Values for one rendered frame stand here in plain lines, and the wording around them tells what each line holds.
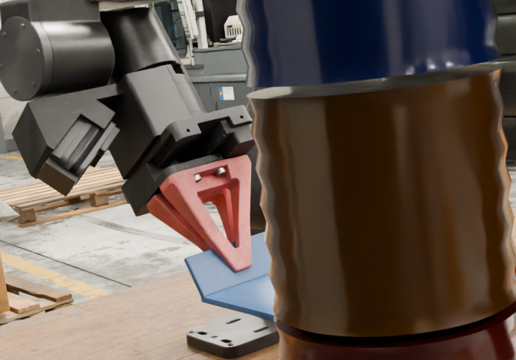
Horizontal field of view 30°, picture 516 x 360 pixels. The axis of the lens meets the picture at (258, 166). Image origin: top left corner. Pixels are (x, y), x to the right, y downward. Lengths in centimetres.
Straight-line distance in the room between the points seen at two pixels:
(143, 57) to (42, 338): 34
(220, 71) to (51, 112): 847
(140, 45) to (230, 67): 826
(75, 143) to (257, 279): 15
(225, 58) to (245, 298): 840
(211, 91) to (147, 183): 862
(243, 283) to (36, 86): 19
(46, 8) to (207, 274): 21
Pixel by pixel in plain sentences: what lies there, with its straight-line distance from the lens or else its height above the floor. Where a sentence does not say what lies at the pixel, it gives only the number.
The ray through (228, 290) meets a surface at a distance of 65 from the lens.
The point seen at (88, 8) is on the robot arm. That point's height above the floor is 119.
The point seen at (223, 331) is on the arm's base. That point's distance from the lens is 83.
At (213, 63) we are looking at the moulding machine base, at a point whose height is 83.
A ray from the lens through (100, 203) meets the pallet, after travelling 686.
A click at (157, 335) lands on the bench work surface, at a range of 88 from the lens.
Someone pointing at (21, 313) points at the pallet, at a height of 12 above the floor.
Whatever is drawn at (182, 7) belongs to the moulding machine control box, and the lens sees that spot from 929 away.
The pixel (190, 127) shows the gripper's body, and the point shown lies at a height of 110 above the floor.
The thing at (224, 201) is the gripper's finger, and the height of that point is 104.
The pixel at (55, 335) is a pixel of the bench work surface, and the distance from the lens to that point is 93.
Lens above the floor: 116
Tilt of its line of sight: 9 degrees down
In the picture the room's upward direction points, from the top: 7 degrees counter-clockwise
